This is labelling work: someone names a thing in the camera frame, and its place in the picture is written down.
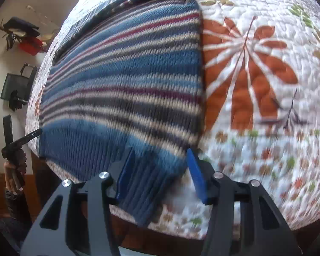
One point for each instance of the red bag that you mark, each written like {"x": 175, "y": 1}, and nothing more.
{"x": 29, "y": 46}

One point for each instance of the person's left forearm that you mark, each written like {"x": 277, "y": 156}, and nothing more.
{"x": 17, "y": 208}

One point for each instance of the wooden bed frame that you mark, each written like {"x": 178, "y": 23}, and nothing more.
{"x": 138, "y": 234}

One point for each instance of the striped knit sweater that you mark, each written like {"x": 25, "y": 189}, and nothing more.
{"x": 122, "y": 85}

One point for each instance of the floral quilt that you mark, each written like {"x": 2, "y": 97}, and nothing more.
{"x": 256, "y": 165}

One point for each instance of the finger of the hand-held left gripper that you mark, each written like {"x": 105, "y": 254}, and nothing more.
{"x": 29, "y": 136}

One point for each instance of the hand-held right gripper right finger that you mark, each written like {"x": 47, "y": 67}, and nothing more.
{"x": 196, "y": 176}

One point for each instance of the person's left hand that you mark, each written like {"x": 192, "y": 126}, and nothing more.
{"x": 8, "y": 177}

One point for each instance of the dark blue garment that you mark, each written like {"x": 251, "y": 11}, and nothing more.
{"x": 20, "y": 24}

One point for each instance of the black office chair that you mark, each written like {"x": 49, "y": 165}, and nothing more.
{"x": 14, "y": 85}

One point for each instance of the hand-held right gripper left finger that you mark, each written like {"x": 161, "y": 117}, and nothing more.
{"x": 125, "y": 173}

